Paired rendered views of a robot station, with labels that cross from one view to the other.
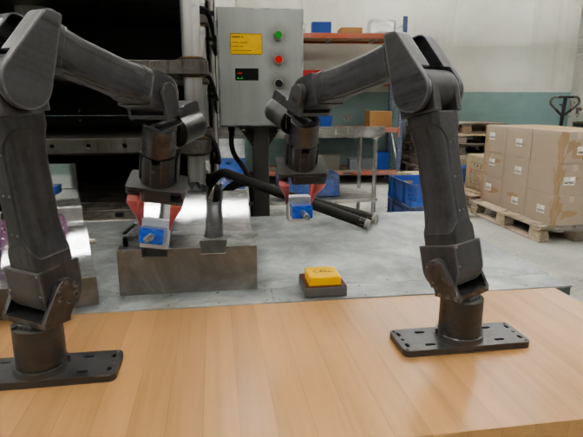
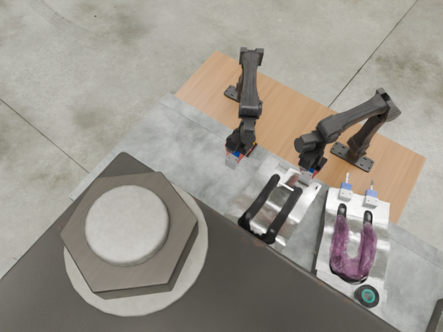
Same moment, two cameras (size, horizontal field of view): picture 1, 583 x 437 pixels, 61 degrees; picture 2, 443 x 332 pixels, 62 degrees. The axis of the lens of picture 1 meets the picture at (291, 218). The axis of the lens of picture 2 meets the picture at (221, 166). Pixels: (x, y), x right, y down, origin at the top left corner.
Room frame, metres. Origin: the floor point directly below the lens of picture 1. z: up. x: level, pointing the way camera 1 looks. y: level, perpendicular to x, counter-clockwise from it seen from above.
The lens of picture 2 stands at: (1.67, 0.42, 2.30)
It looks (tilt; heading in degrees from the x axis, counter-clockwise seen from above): 62 degrees down; 219
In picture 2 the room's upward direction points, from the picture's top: 4 degrees clockwise
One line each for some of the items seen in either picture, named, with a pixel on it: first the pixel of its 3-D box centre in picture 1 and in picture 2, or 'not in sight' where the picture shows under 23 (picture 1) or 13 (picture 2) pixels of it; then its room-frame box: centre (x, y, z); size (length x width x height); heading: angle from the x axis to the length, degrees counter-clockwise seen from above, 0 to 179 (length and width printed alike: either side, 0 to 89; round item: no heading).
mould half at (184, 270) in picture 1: (194, 226); (264, 216); (1.14, 0.23, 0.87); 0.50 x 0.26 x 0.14; 8
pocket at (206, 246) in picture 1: (213, 252); (281, 169); (0.92, 0.15, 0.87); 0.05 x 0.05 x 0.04; 8
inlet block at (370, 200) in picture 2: not in sight; (370, 193); (0.74, 0.50, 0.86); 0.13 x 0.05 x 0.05; 25
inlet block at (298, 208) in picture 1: (301, 211); (238, 153); (1.02, -0.02, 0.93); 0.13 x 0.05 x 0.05; 8
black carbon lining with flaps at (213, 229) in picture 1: (188, 208); (269, 211); (1.12, 0.24, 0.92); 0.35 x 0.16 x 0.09; 8
